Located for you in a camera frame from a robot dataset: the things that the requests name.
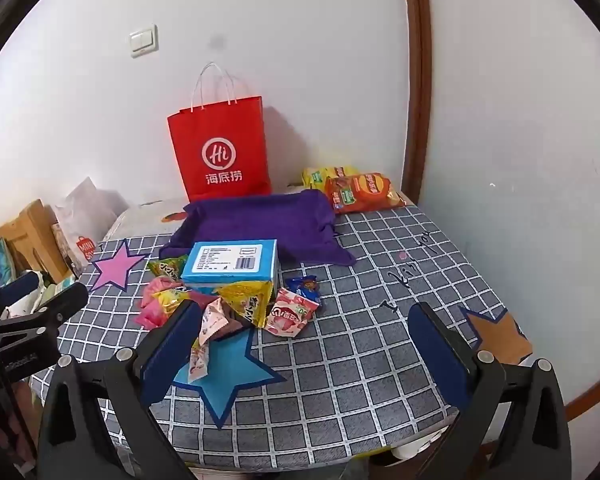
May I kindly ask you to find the pink strawberry snack packet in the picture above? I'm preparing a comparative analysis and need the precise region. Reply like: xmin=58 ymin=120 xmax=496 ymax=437
xmin=263 ymin=287 xmax=321 ymax=337

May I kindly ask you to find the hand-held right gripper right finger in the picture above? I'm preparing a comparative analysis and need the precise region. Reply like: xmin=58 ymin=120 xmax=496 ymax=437
xmin=407 ymin=301 xmax=573 ymax=480

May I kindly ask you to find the green yellow snack packet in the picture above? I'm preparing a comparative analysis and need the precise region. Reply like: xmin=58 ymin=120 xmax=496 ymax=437
xmin=146 ymin=255 xmax=190 ymax=278

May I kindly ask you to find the brown wooden door frame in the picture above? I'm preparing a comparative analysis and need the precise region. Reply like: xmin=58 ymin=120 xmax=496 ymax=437
xmin=400 ymin=0 xmax=434 ymax=207

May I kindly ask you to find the colourful clothes pile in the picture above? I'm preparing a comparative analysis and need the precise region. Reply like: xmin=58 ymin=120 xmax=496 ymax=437
xmin=0 ymin=237 xmax=46 ymax=318

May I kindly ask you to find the white bag with red logo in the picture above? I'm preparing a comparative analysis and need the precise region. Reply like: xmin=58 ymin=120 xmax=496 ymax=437
xmin=51 ymin=220 xmax=98 ymax=278

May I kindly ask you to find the white light switch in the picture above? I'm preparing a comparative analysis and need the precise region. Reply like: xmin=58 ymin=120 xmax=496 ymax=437
xmin=128 ymin=23 xmax=159 ymax=58

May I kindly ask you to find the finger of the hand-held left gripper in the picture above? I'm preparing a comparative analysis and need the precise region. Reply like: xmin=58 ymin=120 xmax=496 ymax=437
xmin=27 ymin=282 xmax=89 ymax=323
xmin=0 ymin=270 xmax=43 ymax=311

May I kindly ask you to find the light wooden furniture frame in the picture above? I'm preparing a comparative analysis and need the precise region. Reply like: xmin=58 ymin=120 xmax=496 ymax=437
xmin=0 ymin=199 xmax=73 ymax=286

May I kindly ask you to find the yellow triangular snack packet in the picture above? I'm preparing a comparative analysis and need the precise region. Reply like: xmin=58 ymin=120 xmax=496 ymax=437
xmin=217 ymin=280 xmax=276 ymax=328

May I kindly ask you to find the orange chips bag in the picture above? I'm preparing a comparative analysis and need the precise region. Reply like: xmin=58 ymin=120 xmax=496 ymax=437
xmin=324 ymin=172 xmax=407 ymax=215

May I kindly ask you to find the yellow chips bag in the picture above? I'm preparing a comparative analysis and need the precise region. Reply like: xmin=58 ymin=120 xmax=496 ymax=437
xmin=301 ymin=164 xmax=362 ymax=192

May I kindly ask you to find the blue cardboard box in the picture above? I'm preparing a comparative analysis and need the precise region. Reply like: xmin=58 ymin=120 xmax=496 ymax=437
xmin=180 ymin=239 xmax=281 ymax=297

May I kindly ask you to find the white plastic bag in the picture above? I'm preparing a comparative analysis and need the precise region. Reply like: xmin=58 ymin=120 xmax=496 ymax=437
xmin=55 ymin=176 xmax=131 ymax=241

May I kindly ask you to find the brown wooden baseboard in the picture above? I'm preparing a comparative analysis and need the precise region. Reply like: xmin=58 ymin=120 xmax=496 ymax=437
xmin=564 ymin=355 xmax=600 ymax=422

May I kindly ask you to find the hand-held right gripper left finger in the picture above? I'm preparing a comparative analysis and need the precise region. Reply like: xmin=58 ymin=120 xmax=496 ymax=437
xmin=40 ymin=300 xmax=206 ymax=480

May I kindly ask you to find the purple fabric basket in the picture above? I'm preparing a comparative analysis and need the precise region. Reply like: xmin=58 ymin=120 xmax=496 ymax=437
xmin=158 ymin=187 xmax=357 ymax=267

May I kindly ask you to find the grey checked tablecloth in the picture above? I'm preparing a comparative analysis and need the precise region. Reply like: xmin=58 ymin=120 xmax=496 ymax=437
xmin=30 ymin=202 xmax=533 ymax=471

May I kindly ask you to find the pink white snack packet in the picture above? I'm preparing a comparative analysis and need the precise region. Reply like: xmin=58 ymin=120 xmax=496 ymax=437
xmin=187 ymin=340 xmax=211 ymax=385
xmin=200 ymin=297 xmax=236 ymax=346

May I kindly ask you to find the dark brown snack packet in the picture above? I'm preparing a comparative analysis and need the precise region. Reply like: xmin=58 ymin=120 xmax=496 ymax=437
xmin=220 ymin=317 xmax=253 ymax=341

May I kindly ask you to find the small blue snack packet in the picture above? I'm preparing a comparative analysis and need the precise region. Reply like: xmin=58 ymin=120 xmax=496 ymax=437
xmin=285 ymin=275 xmax=322 ymax=306

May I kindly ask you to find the red paper bag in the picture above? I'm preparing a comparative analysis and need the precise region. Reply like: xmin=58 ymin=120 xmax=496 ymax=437
xmin=167 ymin=61 xmax=273 ymax=204

